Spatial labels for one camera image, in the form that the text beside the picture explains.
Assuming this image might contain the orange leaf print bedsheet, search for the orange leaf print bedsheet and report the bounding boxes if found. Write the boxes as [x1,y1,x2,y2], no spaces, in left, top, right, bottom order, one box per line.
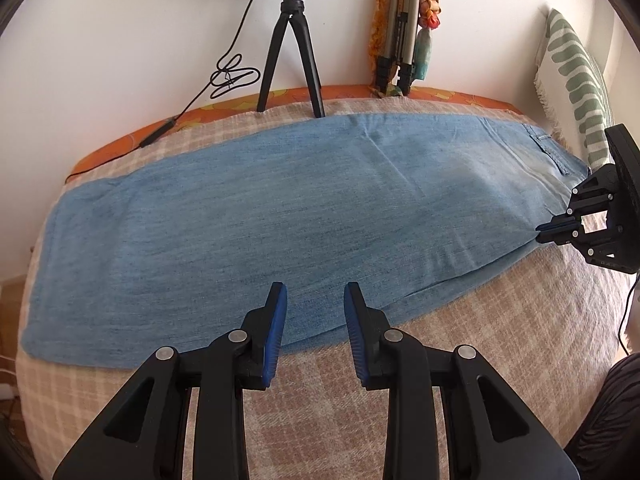
[70,85,516,173]

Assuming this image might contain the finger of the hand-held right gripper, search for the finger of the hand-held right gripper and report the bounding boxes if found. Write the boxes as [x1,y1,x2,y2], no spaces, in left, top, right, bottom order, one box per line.
[535,227,633,276]
[535,164,620,235]

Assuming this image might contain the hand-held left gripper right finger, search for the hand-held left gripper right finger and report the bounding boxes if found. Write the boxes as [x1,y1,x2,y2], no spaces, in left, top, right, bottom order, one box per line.
[343,282,576,480]

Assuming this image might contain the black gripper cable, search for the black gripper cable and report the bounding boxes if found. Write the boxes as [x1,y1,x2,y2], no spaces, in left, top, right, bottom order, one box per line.
[617,275,640,356]

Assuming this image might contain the white green patterned pillow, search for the white green patterned pillow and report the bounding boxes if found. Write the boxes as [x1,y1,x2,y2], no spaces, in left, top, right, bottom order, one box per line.
[534,7,626,171]

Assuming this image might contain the folded silver tripod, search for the folded silver tripod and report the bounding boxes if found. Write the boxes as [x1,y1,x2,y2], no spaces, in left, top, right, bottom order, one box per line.
[372,0,423,96]

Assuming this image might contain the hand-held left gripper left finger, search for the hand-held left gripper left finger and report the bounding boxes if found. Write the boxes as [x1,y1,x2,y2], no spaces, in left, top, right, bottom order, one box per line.
[52,282,288,480]

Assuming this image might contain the black ring light tripod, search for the black ring light tripod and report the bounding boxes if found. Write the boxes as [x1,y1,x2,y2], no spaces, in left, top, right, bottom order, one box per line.
[256,0,327,119]

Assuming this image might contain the blue denim pants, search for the blue denim pants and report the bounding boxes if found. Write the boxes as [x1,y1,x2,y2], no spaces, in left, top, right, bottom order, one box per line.
[21,112,593,368]

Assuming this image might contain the beige plaid blanket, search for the beige plaid blanket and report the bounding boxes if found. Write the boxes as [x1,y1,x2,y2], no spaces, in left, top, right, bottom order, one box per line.
[15,95,636,480]

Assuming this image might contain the black ring light cable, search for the black ring light cable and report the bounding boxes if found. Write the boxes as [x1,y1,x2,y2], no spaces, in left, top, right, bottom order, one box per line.
[65,0,268,181]

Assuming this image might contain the dark striped clothing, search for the dark striped clothing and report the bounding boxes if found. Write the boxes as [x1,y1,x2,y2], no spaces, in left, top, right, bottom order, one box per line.
[565,355,640,480]

